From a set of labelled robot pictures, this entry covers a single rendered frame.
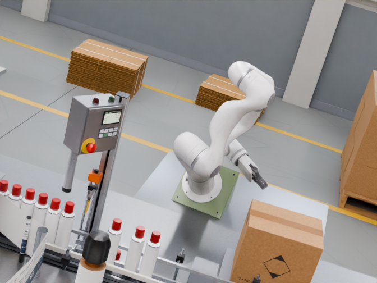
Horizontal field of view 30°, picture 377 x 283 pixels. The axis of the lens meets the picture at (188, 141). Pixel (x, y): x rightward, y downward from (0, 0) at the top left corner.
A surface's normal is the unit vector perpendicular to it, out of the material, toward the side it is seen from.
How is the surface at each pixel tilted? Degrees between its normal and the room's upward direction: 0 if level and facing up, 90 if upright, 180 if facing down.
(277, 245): 90
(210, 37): 90
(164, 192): 0
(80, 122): 90
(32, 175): 0
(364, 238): 0
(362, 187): 90
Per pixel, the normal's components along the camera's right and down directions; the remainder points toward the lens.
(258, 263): -0.15, 0.36
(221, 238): 0.25, -0.88
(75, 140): -0.70, 0.11
